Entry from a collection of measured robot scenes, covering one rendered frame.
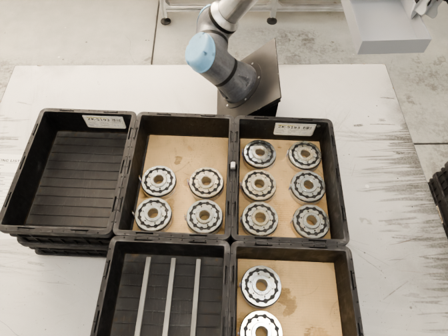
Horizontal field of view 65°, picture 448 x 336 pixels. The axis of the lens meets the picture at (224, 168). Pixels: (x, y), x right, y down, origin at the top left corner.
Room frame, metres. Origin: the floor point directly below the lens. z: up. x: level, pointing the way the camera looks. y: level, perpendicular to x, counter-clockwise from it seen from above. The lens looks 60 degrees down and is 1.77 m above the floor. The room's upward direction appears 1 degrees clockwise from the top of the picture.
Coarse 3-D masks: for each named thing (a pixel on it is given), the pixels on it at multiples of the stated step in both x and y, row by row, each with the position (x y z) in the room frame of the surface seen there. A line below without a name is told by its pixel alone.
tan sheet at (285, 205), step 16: (240, 144) 0.65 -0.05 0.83; (272, 144) 0.65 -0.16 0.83; (288, 144) 0.65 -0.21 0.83; (240, 160) 0.58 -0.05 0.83; (240, 176) 0.53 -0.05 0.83; (288, 176) 0.53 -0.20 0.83; (320, 176) 0.53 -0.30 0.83; (240, 192) 0.47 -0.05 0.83; (288, 192) 0.47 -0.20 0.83; (240, 208) 0.42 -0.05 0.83; (288, 208) 0.42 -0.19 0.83; (240, 224) 0.37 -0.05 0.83; (288, 224) 0.37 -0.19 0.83
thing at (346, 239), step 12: (252, 120) 0.67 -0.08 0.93; (264, 120) 0.67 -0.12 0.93; (276, 120) 0.67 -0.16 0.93; (288, 120) 0.67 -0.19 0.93; (300, 120) 0.67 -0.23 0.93; (312, 120) 0.67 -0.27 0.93; (324, 120) 0.67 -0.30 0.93; (336, 156) 0.54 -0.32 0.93; (336, 168) 0.50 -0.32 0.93; (336, 180) 0.46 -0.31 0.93; (240, 240) 0.29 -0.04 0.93; (252, 240) 0.29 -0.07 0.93; (264, 240) 0.29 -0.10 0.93; (276, 240) 0.29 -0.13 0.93; (288, 240) 0.29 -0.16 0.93; (300, 240) 0.29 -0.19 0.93; (324, 240) 0.29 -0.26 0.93; (336, 240) 0.29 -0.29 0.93; (348, 240) 0.29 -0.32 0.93
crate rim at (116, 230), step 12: (132, 144) 0.57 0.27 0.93; (132, 156) 0.53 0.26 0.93; (228, 156) 0.53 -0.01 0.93; (228, 168) 0.50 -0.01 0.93; (228, 180) 0.46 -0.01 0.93; (228, 192) 0.42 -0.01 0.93; (120, 204) 0.38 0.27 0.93; (228, 204) 0.39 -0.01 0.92; (120, 216) 0.34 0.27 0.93; (228, 216) 0.36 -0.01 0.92; (228, 228) 0.32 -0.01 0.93; (228, 240) 0.29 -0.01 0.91
